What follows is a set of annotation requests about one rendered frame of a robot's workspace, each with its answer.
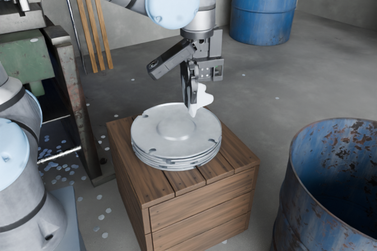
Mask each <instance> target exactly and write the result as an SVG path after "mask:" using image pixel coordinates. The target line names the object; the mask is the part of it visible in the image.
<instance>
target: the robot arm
mask: <svg viewBox="0 0 377 251"><path fill-rule="evenodd" d="M106 1H108V2H111V3H114V4H116V5H119V6H121V7H124V8H127V9H129V10H132V11H134V12H137V13H139V14H142V15H144V16H147V17H149V18H150V19H151V20H152V21H153V22H154V23H155V24H157V25H159V26H161V27H164V28H166V29H180V35H181V36H182V37H184V38H183V39H182V40H181V41H179V42H178V43H177V44H175V45H174V46H173V47H171V48H170V49H168V50H167V51H166V52H164V53H163V54H162V55H160V56H159V57H158V58H156V59H154V60H153V61H151V62H150V63H149V64H148V65H147V66H146V69H147V72H148V75H149V76H150V77H151V78H152V79H153V80H154V81H156V80H157V79H159V78H161V77H162V76H163V75H165V74H166V73H167V72H169V71H170V70H172V69H173V68H174V67H176V66H177V65H179V64H180V69H181V85H182V93H183V100H184V105H185V106H186V108H188V112H189V114H190V115H191V116H192V117H195V115H196V110H197V109H198V108H200V107H203V106H206V105H208V104H210V103H212V102H213V96H212V95H211V94H207V93H205V90H206V86H205V85H203V84H202V83H198V82H201V81H205V82H208V81H213V82H214V81H221V80H223V66H224V58H223V57H222V56H221V52H222V32H223V30H222V29H221V28H219V26H218V25H216V24H215V12H216V6H215V5H216V0H106ZM190 40H191V42H190ZM218 66H222V69H221V76H216V75H219V71H218V70H217V69H215V68H216V67H218ZM41 125H42V110H41V107H40V104H39V102H38V100H37V99H36V97H35V96H34V95H33V94H32V93H31V92H30V91H28V90H25V88H24V86H23V84H22V83H21V81H20V80H18V79H16V78H13V77H10V76H8V75H7V73H6V71H5V70H4V68H3V66H2V64H1V62H0V251H53V250H54V249H55V248H56V247H57V246H58V244H59V243H60V242H61V240H62V238H63V237H64V235H65V232H66V229H67V215H66V212H65V209H64V207H63V205H62V204H61V202H60V201H59V200H58V199H57V198H55V197H54V196H53V195H52V194H50V193H49V192H48V191H47V190H46V188H45V185H44V183H43V180H42V178H41V176H40V173H39V170H38V165H37V157H38V146H39V135H40V127H41Z"/></svg>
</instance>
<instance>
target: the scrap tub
mask: <svg viewBox="0 0 377 251"><path fill-rule="evenodd" d="M270 251H377V121H375V120H369V119H361V118H329V119H323V120H319V121H315V122H312V123H310V124H308V125H306V126H304V127H303V128H301V129H300V130H299V131H298V132H297V133H296V134H295V136H294V137H293V139H292V141H291V144H290V147H289V159H288V164H287V170H286V175H285V179H284V181H283V183H282V185H281V189H280V193H279V209H278V214H277V217H276V219H275V222H274V226H273V240H272V245H271V249H270Z"/></svg>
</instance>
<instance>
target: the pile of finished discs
mask: <svg viewBox="0 0 377 251"><path fill-rule="evenodd" d="M142 117H143V118H147V117H148V115H142ZM221 135H222V133H221ZM221 135H220V138H219V140H218V142H215V140H214V139H209V140H208V142H209V143H213V142H214V143H216V144H215V145H214V146H213V147H212V148H211V149H209V150H207V151H206V152H204V153H202V154H199V155H196V156H193V157H188V158H183V159H166V158H162V157H157V156H153V155H151V153H154V152H156V151H157V150H156V149H155V148H151V149H150V150H149V151H150V152H149V153H146V152H145V151H143V150H141V149H140V148H139V147H138V146H137V145H136V144H135V143H134V141H133V139H132V137H131V143H132V148H133V150H134V152H136V153H135V154H136V156H137V157H138V158H139V159H140V160H141V161H142V162H144V163H146V164H147V165H149V166H151V167H154V168H156V169H160V170H166V171H184V170H190V169H194V168H196V167H195V166H196V165H197V166H198V167H199V166H202V165H204V164H206V163H207V162H209V161H210V160H211V159H212V158H213V157H214V156H215V155H216V154H217V153H218V151H219V149H220V145H221V139H222V136H221Z"/></svg>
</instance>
